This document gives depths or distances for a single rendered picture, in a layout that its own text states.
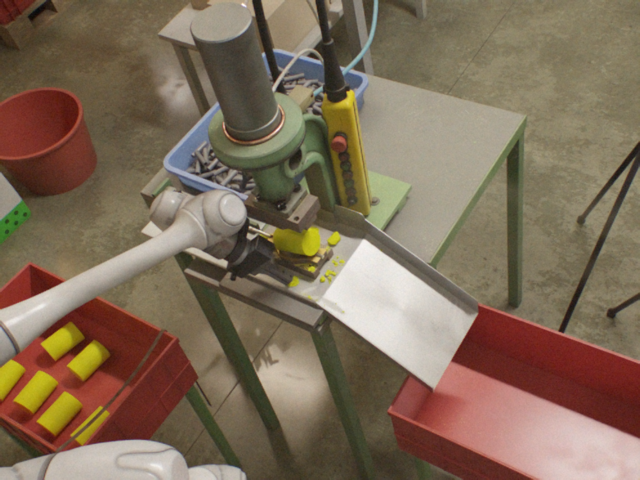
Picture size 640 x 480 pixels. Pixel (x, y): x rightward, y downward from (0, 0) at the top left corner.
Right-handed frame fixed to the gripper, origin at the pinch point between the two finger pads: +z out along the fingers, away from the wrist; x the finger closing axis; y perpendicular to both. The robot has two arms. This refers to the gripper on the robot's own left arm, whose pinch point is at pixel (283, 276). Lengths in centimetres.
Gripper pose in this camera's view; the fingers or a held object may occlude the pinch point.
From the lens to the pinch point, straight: 209.6
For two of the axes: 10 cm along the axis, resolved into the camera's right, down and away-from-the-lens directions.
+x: 6.4, -4.1, -6.5
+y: -1.2, 7.8, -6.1
